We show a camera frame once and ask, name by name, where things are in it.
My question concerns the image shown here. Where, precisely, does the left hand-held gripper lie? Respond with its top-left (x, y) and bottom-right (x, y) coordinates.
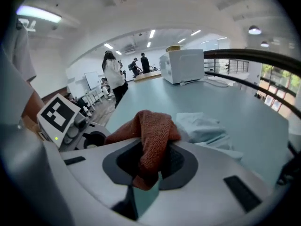
top-left (36, 93), bottom-right (111, 152)

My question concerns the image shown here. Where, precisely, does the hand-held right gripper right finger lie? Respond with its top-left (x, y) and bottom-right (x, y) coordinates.
top-left (138, 140), bottom-right (277, 226)

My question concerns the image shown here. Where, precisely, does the ceiling strip light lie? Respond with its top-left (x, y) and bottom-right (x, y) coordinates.
top-left (16, 5), bottom-right (63, 24)

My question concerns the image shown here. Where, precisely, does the person's grey hoodie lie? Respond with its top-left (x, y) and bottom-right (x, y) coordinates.
top-left (0, 20), bottom-right (38, 127)

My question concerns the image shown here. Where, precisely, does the rust brown cloth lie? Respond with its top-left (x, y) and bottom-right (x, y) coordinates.
top-left (104, 109), bottom-right (182, 191)

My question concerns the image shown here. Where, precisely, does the white microwave oven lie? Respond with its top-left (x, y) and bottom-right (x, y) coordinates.
top-left (158, 48), bottom-right (205, 85)

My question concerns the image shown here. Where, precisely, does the person's left forearm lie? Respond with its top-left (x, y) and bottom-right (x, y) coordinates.
top-left (21, 89), bottom-right (45, 123)

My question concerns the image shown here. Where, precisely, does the whiteboard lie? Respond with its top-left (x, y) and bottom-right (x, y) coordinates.
top-left (84, 71), bottom-right (101, 91)

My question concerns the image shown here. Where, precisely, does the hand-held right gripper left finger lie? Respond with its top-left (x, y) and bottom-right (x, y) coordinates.
top-left (43, 137), bottom-right (142, 226)

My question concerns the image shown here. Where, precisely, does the glass window wall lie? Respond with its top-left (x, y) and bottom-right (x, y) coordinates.
top-left (256, 63), bottom-right (301, 114)

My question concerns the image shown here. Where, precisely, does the white desk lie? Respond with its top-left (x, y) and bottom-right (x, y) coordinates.
top-left (67, 82), bottom-right (103, 109)

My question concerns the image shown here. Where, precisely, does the light blue cloth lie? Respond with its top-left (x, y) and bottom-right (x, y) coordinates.
top-left (175, 112), bottom-right (245, 161)

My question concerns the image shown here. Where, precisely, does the group of ceiling panel lights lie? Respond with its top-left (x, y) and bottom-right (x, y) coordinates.
top-left (103, 29), bottom-right (202, 56)

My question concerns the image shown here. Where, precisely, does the wooden table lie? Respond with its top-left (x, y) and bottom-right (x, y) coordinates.
top-left (133, 71), bottom-right (163, 81)

